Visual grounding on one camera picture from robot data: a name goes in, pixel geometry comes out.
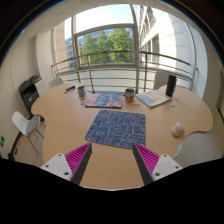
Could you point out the small blue sticker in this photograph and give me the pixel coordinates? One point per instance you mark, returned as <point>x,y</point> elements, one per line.
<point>176,99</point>
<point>172,105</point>

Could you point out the white chair with wooden legs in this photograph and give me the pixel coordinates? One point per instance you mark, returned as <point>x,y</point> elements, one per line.
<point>24,125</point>

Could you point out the white cover magazine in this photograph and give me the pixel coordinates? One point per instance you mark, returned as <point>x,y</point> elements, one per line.
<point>153,98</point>

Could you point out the black cylindrical speaker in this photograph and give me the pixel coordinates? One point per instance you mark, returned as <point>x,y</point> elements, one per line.
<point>170,85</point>

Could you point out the black office printer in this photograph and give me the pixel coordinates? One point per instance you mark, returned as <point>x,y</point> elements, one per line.
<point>28,93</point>

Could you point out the small black desk tool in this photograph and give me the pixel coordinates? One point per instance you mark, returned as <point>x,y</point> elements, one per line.
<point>70,88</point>

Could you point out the blue patterned mouse pad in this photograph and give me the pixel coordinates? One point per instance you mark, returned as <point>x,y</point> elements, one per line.
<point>116,128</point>

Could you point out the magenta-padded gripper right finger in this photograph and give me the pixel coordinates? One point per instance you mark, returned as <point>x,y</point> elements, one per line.
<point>148,157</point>

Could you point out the red cover magazine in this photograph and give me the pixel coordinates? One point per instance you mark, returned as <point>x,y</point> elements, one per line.
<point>104,100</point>

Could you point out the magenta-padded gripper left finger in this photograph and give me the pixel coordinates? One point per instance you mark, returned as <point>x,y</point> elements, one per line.
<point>78,156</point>

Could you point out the metal balcony railing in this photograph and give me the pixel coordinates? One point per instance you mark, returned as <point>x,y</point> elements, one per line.
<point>110,52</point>

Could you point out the mug with small plant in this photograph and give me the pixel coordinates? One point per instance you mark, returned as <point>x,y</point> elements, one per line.
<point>129,95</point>

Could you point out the pale pink computer mouse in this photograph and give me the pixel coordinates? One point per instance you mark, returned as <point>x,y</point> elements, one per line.
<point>177,129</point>

